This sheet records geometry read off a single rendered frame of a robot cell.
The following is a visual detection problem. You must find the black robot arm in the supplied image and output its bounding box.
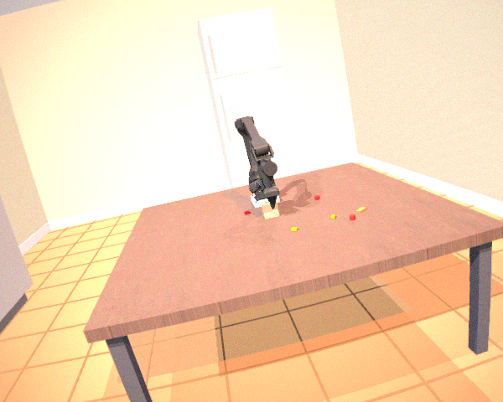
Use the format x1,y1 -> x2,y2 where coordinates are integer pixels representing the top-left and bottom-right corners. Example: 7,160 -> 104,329
234,116 -> 277,201

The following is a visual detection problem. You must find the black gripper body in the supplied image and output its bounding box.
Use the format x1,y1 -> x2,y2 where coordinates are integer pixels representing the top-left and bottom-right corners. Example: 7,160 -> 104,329
259,173 -> 280,198

